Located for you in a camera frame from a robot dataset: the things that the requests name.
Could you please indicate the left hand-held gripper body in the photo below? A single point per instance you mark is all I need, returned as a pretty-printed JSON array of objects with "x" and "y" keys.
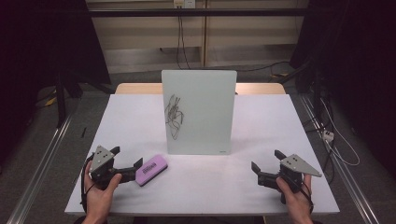
[{"x": 100, "y": 160}]

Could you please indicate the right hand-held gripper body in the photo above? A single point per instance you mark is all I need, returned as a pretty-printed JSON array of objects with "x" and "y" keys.
[{"x": 295, "y": 166}]

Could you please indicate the purple whiteboard eraser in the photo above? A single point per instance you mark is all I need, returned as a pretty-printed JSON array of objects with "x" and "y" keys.
[{"x": 151, "y": 170}]

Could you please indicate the frosted glass whiteboard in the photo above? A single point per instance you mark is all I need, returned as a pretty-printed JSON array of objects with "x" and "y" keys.
[{"x": 205, "y": 109}]

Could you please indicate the person's right hand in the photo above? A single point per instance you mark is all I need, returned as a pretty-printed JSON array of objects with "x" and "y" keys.
[{"x": 297, "y": 205}]

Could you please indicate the person's left hand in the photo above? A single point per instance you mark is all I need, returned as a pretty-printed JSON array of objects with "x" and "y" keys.
[{"x": 98, "y": 202}]

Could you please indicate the small black stick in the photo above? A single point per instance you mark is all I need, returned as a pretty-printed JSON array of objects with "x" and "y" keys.
[{"x": 83, "y": 132}]

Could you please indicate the white power strip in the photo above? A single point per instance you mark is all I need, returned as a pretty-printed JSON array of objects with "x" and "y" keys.
[{"x": 328, "y": 135}]

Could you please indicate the wooden table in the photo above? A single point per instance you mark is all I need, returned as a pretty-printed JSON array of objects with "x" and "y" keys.
[{"x": 137, "y": 88}]

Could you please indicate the black metal stand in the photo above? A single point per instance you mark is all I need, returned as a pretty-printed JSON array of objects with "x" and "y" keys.
[
  {"x": 317, "y": 87},
  {"x": 61, "y": 99}
]

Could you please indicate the yellow floor tape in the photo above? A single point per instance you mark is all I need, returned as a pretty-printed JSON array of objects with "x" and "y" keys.
[{"x": 50, "y": 101}]

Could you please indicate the black curtain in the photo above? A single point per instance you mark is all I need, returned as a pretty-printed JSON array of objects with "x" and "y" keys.
[
  {"x": 46, "y": 46},
  {"x": 358, "y": 62}
]

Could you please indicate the black horizontal metal bar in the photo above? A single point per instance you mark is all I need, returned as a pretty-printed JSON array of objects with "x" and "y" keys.
[{"x": 199, "y": 12}]

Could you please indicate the metal floor rail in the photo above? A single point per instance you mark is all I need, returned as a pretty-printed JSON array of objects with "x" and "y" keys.
[
  {"x": 348, "y": 183},
  {"x": 40, "y": 174}
]

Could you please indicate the white wall socket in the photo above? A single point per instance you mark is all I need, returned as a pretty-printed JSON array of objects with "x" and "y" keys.
[{"x": 184, "y": 3}]

